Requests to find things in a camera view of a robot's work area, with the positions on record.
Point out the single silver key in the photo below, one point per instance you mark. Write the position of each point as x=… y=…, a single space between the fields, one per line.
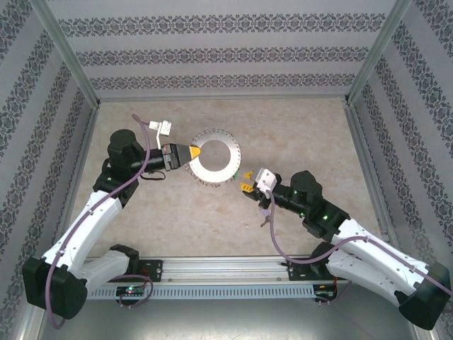
x=264 y=222

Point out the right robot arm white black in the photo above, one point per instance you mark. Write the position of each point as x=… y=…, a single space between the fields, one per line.
x=357 y=272

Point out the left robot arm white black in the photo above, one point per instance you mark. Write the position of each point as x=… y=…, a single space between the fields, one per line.
x=81 y=233

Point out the small green tag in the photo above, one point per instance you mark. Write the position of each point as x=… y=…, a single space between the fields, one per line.
x=236 y=175

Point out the small controller board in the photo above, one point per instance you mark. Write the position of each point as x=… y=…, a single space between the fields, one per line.
x=323 y=294
x=131 y=291

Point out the aluminium frame side rail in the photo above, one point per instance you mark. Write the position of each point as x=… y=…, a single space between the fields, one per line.
x=368 y=170
x=83 y=148

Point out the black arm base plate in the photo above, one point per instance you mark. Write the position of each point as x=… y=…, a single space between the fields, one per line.
x=295 y=271
x=154 y=271

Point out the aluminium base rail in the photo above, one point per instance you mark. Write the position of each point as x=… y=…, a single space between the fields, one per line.
x=226 y=269

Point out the aluminium frame post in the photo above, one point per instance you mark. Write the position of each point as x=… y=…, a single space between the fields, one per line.
x=67 y=53
x=377 y=53

